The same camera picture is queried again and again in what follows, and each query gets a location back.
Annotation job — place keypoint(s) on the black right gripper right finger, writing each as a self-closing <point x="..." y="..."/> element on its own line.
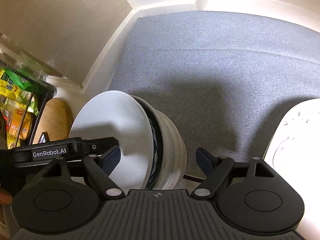
<point x="250" y="196"/>

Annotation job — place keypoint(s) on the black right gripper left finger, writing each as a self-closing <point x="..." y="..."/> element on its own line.
<point x="53" y="203"/>

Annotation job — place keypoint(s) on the white bowl blue pattern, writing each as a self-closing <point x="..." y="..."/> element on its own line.
<point x="119" y="115"/>

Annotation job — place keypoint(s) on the blue swirl ceramic bowl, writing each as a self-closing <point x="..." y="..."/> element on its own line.
<point x="169" y="153"/>

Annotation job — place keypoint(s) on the smartphone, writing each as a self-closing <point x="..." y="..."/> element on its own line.
<point x="44" y="138"/>

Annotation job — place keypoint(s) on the wooden cutting board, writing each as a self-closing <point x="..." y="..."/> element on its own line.
<point x="56" y="120"/>

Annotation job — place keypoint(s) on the white plate with line drawing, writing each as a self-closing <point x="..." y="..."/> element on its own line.
<point x="293" y="153"/>

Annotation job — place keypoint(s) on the black storage rack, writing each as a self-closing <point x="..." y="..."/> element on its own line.
<point x="17" y="124"/>

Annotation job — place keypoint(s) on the yellow green snack packet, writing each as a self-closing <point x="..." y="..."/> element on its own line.
<point x="18" y="90"/>

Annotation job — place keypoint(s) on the grey textured mat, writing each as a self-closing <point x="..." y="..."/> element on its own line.
<point x="224" y="79"/>

